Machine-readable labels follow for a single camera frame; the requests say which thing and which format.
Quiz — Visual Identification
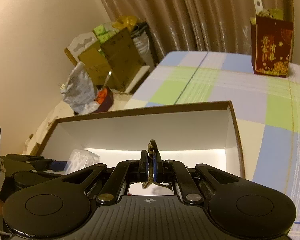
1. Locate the brown cardboard box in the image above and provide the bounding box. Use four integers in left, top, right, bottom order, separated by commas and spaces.
37, 101, 245, 177

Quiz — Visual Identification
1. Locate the clear floss pick box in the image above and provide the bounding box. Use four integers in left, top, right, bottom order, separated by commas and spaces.
64, 149, 100, 175

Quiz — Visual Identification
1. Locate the brown curtain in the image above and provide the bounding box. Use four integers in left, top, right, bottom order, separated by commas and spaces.
101, 0, 294, 59

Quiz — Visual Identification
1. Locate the bronze metal hair clip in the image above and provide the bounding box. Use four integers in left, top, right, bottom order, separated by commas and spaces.
142, 139, 173, 191

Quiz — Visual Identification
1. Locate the crumpled plastic bag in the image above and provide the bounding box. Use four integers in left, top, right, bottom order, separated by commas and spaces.
61, 62, 100, 115

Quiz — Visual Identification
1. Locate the checked tablecloth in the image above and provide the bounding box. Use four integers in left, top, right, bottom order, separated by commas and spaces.
126, 51, 300, 239

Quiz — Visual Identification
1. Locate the brown paper bags pile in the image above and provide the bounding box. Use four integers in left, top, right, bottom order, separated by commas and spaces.
64, 16, 155, 92

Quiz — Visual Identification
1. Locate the red gift bag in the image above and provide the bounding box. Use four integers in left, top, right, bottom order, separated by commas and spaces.
250, 0, 294, 77

